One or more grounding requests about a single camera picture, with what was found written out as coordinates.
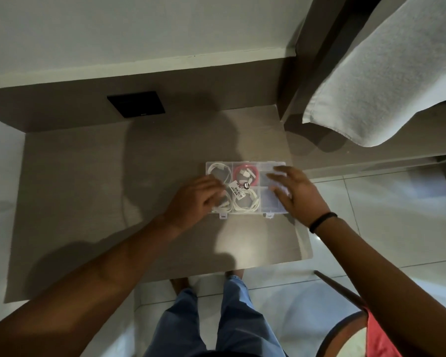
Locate person's left hand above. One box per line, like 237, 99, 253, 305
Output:
163, 176, 227, 235

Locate person's right hand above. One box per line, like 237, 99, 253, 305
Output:
266, 166, 332, 229

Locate clear plastic organizer box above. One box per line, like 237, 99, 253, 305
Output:
205, 161, 293, 220

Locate person's right forearm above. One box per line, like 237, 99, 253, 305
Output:
311, 217, 446, 357

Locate person's left forearm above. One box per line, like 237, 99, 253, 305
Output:
0, 215, 181, 357

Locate white barcode label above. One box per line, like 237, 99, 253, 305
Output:
228, 180, 252, 200

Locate black wristband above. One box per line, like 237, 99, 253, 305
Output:
309, 212, 338, 234

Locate person's left foot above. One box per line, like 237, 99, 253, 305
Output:
170, 277, 191, 296

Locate dark wooden chair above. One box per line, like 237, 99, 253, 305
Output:
314, 270, 369, 357

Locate blue jeans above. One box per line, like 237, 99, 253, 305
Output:
144, 275, 287, 357

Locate white towel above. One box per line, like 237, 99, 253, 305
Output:
302, 0, 446, 148

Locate red shirt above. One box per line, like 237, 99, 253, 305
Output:
363, 308, 404, 357

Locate coiled white cable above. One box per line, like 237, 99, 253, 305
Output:
232, 189, 261, 213
215, 193, 233, 213
208, 163, 230, 181

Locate coiled red cable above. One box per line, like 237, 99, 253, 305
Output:
233, 164, 261, 185

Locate black wall socket panel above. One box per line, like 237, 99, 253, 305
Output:
107, 91, 166, 119

